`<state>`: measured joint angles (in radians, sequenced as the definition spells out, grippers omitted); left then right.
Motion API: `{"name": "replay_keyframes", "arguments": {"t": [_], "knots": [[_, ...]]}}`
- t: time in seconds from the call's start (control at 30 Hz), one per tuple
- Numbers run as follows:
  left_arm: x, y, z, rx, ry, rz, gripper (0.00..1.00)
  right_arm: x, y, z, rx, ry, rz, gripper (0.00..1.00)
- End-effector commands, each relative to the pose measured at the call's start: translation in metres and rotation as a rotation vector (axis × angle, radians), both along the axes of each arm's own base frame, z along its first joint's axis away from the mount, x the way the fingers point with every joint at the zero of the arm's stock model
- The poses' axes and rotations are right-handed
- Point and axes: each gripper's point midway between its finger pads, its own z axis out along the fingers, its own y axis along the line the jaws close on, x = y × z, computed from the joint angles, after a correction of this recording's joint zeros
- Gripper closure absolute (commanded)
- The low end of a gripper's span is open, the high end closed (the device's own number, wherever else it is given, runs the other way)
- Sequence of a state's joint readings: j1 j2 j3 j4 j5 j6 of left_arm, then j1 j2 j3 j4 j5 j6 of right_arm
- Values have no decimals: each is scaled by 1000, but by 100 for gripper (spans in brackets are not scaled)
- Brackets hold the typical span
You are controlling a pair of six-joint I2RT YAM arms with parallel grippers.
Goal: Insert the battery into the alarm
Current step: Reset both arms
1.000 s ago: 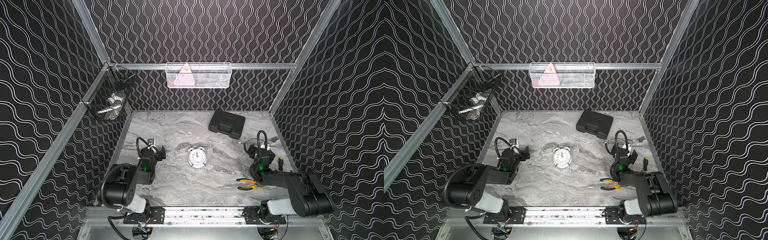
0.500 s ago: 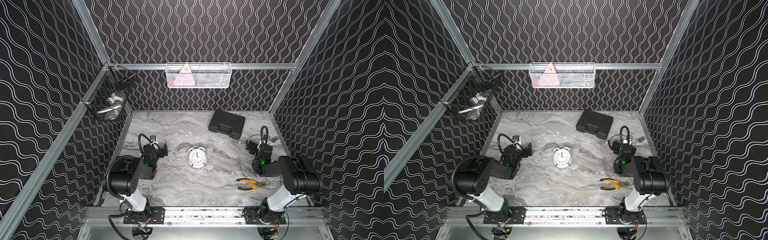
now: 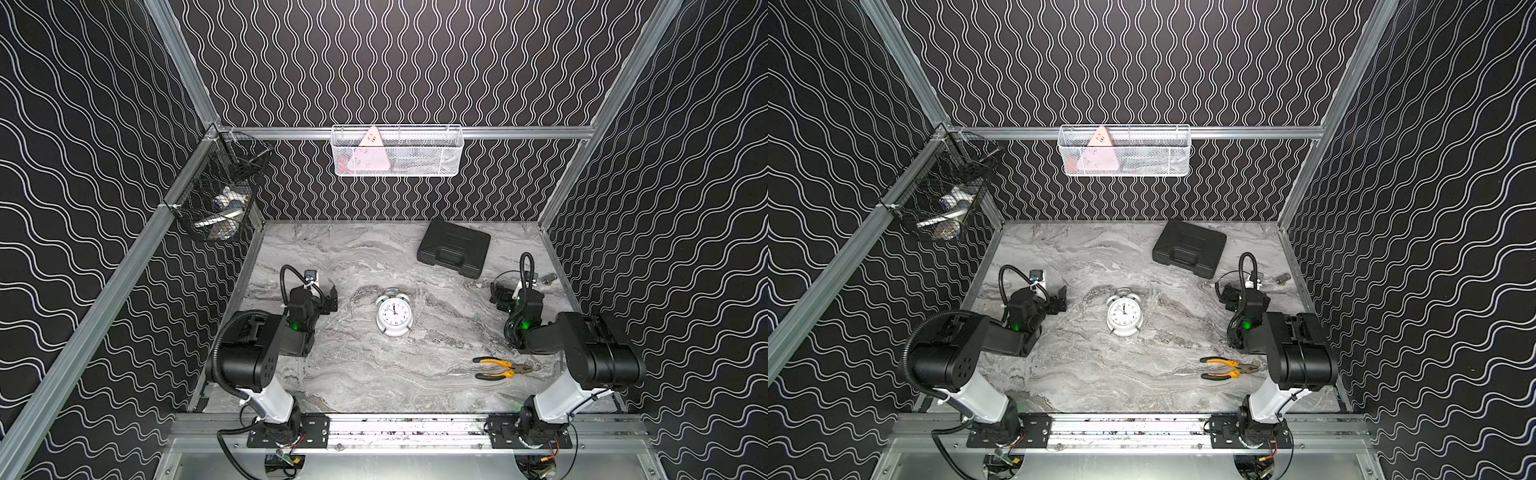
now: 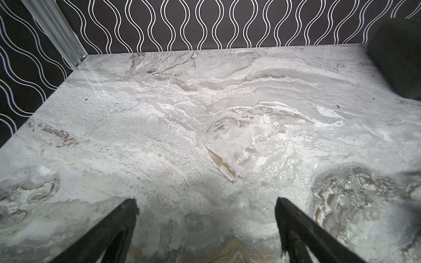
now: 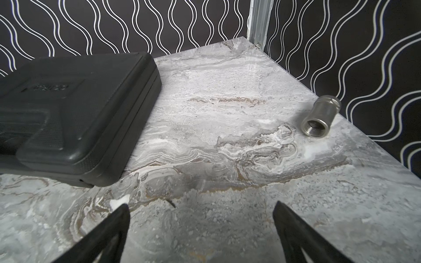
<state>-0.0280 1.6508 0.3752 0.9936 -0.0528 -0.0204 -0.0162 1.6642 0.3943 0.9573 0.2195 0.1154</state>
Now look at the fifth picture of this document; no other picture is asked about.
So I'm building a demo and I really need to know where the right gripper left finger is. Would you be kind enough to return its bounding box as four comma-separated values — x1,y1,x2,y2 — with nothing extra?
55,204,130,263

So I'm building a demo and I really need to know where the black plastic tool case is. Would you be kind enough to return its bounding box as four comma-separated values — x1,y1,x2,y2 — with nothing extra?
1,52,162,188

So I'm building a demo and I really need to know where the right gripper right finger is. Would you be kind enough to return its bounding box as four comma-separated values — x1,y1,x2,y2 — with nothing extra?
273,201,352,263

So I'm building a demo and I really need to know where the small metal socket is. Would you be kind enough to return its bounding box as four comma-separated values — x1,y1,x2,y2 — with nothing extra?
301,95,342,138

